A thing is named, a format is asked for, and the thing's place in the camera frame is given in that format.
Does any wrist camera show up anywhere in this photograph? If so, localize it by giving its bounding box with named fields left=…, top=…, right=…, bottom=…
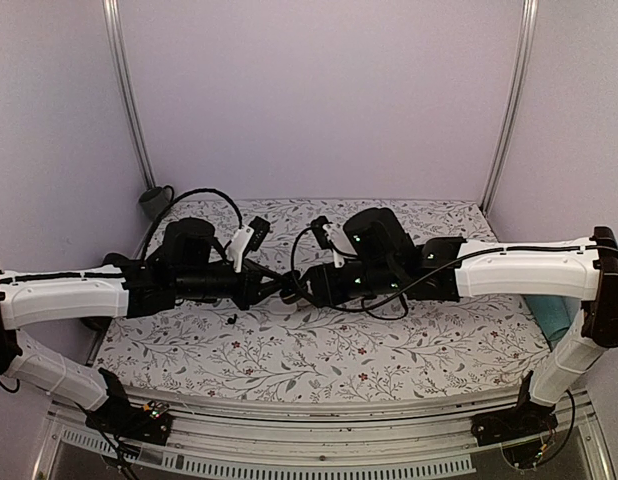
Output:
left=310, top=215, right=346, bottom=268
left=225, top=216, right=271, bottom=273

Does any grey mug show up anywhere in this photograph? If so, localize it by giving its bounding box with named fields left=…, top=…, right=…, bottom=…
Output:
left=138, top=185, right=175, bottom=220

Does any front aluminium rail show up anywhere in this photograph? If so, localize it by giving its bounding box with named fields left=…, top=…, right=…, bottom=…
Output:
left=32, top=388, right=618, bottom=479

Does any left aluminium frame post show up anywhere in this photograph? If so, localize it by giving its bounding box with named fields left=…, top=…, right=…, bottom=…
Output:
left=102, top=0, right=156, bottom=189

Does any teal rolled towel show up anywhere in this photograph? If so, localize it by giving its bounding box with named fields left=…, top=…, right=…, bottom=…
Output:
left=524, top=295, right=573, bottom=345

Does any right aluminium frame post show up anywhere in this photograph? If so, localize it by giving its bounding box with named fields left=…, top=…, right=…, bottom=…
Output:
left=480, top=0, right=539, bottom=217

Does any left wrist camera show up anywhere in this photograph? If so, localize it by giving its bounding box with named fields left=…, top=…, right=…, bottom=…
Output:
left=225, top=216, right=271, bottom=273

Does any aluminium frame post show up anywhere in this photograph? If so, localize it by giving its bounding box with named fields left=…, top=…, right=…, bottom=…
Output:
left=480, top=0, right=539, bottom=217
left=102, top=0, right=156, bottom=189

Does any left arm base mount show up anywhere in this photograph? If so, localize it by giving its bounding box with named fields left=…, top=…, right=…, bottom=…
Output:
left=85, top=399, right=174, bottom=446

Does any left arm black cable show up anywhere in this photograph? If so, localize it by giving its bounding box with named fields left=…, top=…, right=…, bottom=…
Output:
left=143, top=187, right=243, bottom=261

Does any black cylinder object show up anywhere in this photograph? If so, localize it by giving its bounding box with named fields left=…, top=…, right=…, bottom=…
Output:
left=102, top=252, right=130, bottom=268

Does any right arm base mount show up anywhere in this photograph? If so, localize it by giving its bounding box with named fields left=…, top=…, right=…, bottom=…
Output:
left=470, top=397, right=558, bottom=446

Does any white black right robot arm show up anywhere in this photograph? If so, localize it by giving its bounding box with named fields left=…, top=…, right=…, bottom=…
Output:
left=296, top=207, right=618, bottom=436

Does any floral patterned table mat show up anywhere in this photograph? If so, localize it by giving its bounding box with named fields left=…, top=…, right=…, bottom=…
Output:
left=96, top=198, right=560, bottom=405

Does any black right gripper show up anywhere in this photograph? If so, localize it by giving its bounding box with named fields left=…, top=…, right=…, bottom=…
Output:
left=293, top=261, right=401, bottom=309

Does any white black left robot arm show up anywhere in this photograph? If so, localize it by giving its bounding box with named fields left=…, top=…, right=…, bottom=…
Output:
left=0, top=217, right=291, bottom=434

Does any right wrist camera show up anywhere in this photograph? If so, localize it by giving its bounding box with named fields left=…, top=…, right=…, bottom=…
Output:
left=310, top=215, right=346, bottom=268

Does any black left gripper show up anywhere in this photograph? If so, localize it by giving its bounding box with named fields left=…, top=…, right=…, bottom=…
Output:
left=175, top=259, right=288, bottom=311

